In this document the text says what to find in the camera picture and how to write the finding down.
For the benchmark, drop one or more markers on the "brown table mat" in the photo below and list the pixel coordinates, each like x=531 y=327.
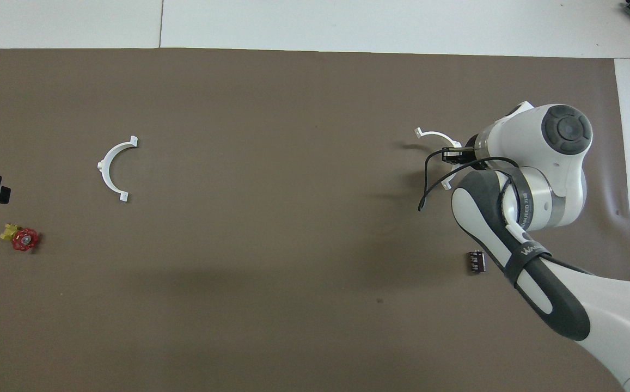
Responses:
x=293 y=299

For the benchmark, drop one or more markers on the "small black connector block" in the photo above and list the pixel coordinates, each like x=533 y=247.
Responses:
x=476 y=262

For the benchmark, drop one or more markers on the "red handwheel yellow valve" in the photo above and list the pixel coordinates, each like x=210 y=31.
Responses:
x=24 y=239

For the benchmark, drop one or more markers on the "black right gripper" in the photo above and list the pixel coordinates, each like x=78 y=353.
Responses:
x=472 y=151

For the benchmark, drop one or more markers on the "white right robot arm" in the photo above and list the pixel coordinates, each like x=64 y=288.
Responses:
x=609 y=316

